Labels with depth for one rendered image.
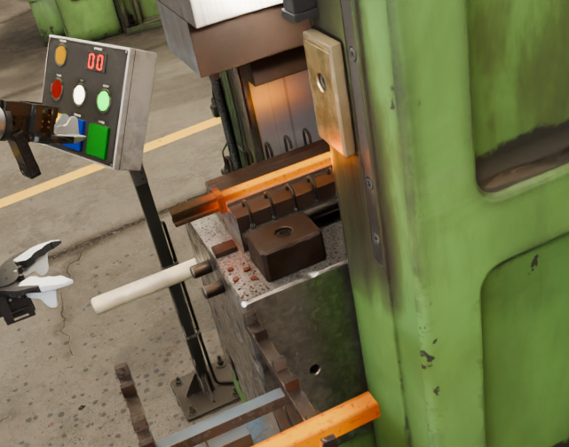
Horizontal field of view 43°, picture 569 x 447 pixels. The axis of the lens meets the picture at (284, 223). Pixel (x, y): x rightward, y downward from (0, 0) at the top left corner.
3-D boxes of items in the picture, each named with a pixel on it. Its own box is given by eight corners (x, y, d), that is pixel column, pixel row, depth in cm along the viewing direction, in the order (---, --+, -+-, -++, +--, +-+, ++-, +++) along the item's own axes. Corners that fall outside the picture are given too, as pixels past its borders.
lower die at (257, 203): (244, 252, 139) (235, 215, 134) (211, 207, 155) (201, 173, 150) (431, 178, 149) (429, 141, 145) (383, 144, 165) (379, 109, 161)
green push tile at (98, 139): (103, 159, 169) (107, 128, 168) (84, 153, 174) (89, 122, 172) (109, 160, 171) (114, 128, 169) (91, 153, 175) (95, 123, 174)
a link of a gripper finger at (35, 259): (58, 258, 143) (23, 286, 137) (47, 233, 140) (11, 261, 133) (69, 261, 141) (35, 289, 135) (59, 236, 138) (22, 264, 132)
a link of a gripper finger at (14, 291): (51, 282, 129) (8, 282, 131) (47, 274, 128) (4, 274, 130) (37, 299, 125) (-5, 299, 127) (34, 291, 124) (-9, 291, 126)
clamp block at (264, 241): (268, 284, 129) (261, 254, 125) (251, 261, 136) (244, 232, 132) (328, 260, 132) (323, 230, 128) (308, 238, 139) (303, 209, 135)
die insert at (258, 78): (255, 87, 128) (248, 55, 125) (240, 75, 134) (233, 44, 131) (401, 38, 136) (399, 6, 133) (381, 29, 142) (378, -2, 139)
